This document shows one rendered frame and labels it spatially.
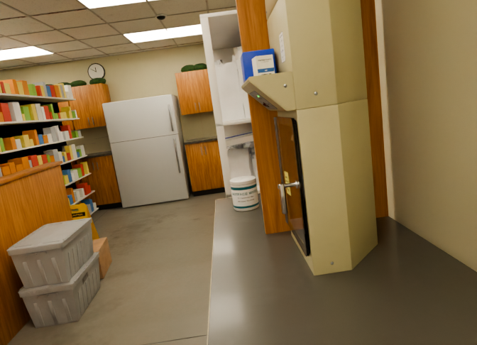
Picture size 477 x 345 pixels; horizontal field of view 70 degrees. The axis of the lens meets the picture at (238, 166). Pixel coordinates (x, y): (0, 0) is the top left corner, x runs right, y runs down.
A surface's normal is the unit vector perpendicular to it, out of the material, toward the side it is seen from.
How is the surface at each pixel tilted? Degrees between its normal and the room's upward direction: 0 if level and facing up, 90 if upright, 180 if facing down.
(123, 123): 90
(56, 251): 96
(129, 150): 90
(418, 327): 0
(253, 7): 90
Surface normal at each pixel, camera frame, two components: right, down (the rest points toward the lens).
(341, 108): 0.73, 0.01
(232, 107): -0.36, 0.25
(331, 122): 0.05, 0.16
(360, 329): -0.14, -0.98
